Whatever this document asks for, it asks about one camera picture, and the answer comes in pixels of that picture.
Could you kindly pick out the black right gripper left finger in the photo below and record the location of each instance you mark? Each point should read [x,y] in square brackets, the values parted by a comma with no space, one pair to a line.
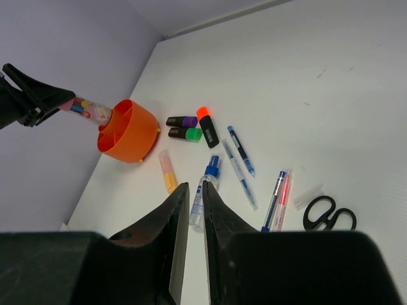
[150,266]

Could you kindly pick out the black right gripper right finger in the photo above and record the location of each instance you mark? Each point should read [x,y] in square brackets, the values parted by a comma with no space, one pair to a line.
[233,259]

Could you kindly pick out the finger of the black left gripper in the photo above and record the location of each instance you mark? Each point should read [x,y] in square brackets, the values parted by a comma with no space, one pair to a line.
[28,101]

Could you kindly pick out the pink patterned tube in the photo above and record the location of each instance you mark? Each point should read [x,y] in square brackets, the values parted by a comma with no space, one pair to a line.
[92,111]

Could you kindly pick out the dark blue gel pen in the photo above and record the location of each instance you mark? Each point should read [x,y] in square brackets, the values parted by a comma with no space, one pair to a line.
[242,152]

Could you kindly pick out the blue ballpoint pen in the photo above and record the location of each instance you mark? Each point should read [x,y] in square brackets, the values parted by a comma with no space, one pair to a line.
[273,203]

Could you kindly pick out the red gel pen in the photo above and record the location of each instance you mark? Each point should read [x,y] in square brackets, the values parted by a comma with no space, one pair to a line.
[281,209]

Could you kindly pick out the yellow pink glue stick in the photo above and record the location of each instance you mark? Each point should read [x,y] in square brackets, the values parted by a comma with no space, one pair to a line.
[168,172]

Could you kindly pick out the clear blue gel pen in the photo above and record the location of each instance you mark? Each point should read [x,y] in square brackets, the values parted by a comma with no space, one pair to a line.
[240,175]

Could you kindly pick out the clear scissors blade cover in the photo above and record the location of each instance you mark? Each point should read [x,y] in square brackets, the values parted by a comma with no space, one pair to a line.
[304,199]

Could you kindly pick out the orange cap highlighter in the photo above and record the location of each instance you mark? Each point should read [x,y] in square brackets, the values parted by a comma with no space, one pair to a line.
[207,126]

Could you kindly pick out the green cap highlighter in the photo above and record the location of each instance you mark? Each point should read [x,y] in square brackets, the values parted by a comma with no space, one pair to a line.
[188,134]

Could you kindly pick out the orange round organizer container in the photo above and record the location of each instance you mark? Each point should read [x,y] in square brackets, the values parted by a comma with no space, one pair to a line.
[130,134]

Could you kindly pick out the purple cap highlighter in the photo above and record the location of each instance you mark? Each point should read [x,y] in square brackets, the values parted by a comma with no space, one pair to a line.
[182,121]

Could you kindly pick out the black handled scissors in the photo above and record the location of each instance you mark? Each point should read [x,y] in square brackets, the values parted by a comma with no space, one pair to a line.
[327,218]

